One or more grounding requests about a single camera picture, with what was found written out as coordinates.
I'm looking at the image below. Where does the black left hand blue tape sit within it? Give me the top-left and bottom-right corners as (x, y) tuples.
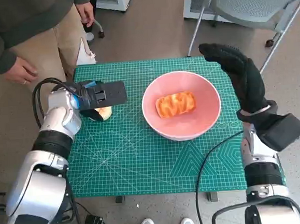
(71, 79), (107, 124)

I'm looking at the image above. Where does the black gloved right hand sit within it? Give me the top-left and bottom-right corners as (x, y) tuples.
(198, 38), (269, 118)

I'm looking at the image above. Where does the round toy bread bun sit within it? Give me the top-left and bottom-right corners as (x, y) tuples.
(94, 106), (114, 122)

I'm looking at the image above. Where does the rectangular striped toy bread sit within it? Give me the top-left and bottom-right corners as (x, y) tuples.
(154, 89), (197, 119)

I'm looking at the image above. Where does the pink bowl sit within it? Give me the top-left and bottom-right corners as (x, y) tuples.
(139, 68), (224, 144)

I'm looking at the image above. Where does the green cutting mat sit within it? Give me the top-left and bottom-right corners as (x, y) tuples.
(62, 49), (288, 203)

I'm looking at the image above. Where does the person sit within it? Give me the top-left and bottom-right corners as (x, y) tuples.
(80, 0), (101, 42)
(0, 0), (101, 87)

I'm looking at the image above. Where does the grey mesh office chair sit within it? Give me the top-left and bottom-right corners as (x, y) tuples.
(182, 0), (300, 76)

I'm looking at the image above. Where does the large white mesh cabinet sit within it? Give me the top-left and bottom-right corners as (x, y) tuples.
(181, 0), (237, 27)

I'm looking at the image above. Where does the small white mesh cabinet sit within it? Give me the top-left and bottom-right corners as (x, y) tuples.
(95, 0), (135, 14)

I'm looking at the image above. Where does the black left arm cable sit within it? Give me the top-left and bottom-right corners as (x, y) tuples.
(30, 75), (84, 129)

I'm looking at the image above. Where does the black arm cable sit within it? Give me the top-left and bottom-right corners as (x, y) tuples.
(190, 125), (300, 224)
(30, 75), (84, 129)

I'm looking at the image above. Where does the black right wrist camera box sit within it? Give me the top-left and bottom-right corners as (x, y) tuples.
(255, 113), (300, 154)

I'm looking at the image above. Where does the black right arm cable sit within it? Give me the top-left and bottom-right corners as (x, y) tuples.
(190, 125), (300, 224)

